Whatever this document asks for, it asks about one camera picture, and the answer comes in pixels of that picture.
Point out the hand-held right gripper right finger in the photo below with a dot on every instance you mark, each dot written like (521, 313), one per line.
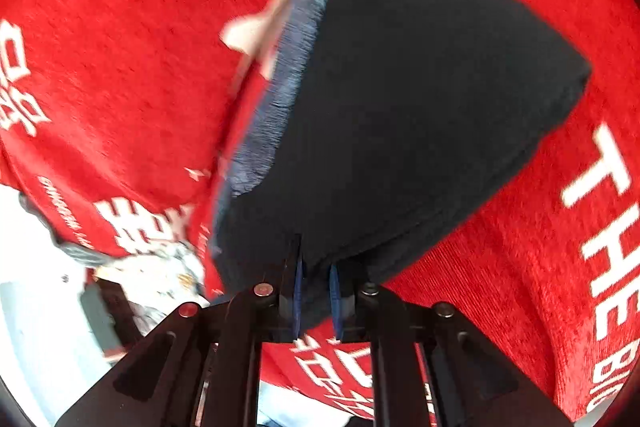
(334, 302)

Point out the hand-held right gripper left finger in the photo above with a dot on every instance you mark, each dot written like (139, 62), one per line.
(298, 297)

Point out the black pants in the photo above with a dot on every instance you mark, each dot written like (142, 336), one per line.
(410, 107)

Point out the white patterned cloth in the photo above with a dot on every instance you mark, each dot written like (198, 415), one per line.
(150, 272)

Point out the red printed sofa seat cover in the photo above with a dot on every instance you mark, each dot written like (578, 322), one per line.
(525, 232)

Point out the red printed sofa back cover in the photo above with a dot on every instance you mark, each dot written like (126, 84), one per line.
(125, 57)

